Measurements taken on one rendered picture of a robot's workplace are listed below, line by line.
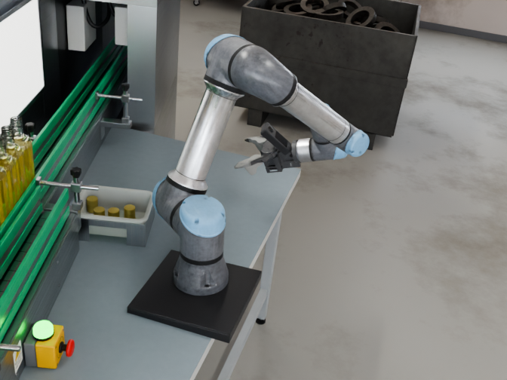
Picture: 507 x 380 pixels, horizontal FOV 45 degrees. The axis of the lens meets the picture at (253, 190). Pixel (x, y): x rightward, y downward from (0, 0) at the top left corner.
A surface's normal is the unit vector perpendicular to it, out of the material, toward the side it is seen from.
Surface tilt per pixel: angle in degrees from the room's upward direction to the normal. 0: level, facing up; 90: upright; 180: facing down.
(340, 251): 0
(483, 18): 90
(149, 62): 90
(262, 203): 0
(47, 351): 90
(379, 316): 0
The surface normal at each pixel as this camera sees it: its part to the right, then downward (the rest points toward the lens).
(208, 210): 0.14, -0.81
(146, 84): -0.03, 0.51
